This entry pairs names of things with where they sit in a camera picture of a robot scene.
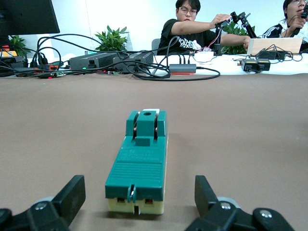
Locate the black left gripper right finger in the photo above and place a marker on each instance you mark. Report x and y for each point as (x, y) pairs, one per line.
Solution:
(204, 197)

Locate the green rail connector block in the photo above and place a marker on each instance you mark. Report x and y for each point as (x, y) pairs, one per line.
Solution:
(137, 173)

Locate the person in black t-shirt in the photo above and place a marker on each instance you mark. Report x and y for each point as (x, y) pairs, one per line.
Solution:
(183, 36)

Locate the white electronics board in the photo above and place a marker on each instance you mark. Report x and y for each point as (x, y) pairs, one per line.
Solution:
(203, 57)

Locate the grey metal power box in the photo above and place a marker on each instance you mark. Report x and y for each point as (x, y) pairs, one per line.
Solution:
(142, 57)
(96, 59)

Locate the small black box yellow label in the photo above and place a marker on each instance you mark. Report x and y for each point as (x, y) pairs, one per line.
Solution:
(264, 65)
(249, 65)

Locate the black computer monitor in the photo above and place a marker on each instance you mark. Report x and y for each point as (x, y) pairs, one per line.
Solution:
(29, 16)

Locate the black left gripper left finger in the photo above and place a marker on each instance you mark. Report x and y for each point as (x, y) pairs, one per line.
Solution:
(69, 199)

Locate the grey chair back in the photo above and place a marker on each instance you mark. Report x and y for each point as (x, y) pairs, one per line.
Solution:
(156, 45)

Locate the person in white black jacket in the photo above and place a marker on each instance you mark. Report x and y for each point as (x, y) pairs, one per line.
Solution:
(276, 30)

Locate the green potted plant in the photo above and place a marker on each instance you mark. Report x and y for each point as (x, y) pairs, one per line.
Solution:
(113, 39)
(231, 29)
(18, 44)

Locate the light wooden board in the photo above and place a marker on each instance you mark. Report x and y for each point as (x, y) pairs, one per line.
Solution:
(274, 45)

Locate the grey usb hub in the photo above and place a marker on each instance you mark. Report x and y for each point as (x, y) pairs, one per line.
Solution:
(183, 68)

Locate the black orange device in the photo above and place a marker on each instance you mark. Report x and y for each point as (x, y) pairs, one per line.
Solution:
(9, 59)

